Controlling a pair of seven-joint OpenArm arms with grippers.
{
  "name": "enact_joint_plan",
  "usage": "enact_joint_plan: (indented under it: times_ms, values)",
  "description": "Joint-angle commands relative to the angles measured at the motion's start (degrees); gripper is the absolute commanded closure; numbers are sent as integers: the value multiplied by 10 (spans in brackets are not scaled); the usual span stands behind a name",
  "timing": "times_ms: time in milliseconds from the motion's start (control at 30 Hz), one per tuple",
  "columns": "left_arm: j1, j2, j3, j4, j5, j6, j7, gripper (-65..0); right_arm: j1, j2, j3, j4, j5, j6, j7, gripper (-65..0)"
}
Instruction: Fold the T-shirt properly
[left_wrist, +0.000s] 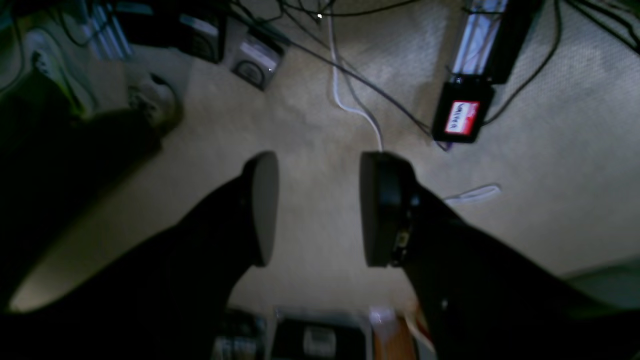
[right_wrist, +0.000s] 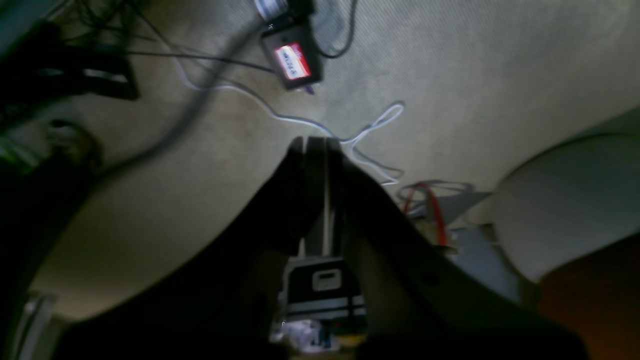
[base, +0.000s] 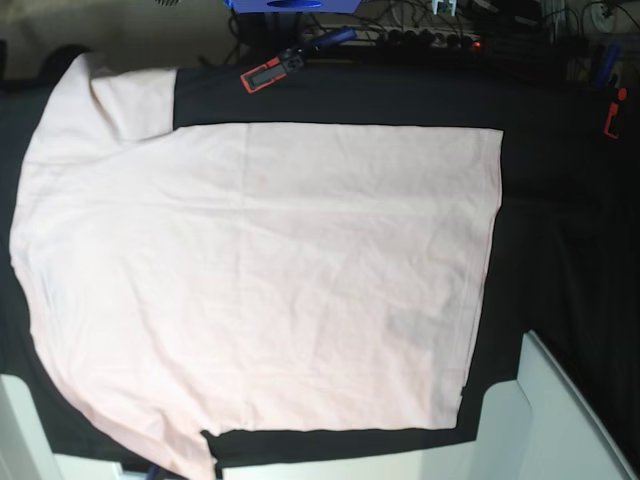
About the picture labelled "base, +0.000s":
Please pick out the black power strip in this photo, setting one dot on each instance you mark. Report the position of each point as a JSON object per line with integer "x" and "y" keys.
{"x": 429, "y": 39}

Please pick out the red clamp right edge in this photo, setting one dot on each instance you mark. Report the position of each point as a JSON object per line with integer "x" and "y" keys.
{"x": 612, "y": 122}

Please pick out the blue plastic box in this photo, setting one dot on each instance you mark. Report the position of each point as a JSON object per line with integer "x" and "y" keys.
{"x": 264, "y": 6}

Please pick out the black table cloth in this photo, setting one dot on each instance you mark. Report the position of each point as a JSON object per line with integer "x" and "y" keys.
{"x": 565, "y": 258}

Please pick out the red clamp front edge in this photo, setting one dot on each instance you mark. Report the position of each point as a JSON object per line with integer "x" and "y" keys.
{"x": 156, "y": 473}

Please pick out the red black clamp, blue handle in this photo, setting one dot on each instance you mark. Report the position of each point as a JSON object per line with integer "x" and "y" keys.
{"x": 292, "y": 59}

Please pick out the red clamp edge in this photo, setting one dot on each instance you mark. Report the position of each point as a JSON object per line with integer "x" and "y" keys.
{"x": 612, "y": 122}
{"x": 156, "y": 473}

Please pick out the pink T-shirt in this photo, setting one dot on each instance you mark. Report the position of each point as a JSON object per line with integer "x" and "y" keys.
{"x": 248, "y": 276}

